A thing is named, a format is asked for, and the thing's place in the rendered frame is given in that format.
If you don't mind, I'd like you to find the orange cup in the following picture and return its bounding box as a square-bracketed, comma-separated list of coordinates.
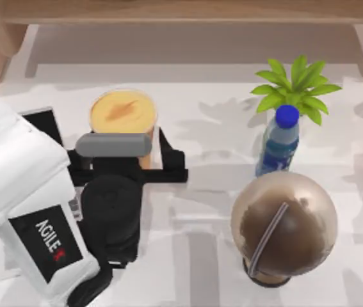
[89, 90, 159, 169]

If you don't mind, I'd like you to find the blue capped water bottle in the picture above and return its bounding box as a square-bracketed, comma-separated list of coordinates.
[255, 104, 301, 178]

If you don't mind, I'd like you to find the brown globe on stand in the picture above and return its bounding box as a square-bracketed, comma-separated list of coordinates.
[230, 171, 339, 287]

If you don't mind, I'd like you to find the green potted plant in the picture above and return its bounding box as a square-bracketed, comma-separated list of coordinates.
[250, 54, 343, 127]

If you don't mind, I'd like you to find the wooden shelf unit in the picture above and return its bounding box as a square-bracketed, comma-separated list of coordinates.
[0, 0, 363, 90]

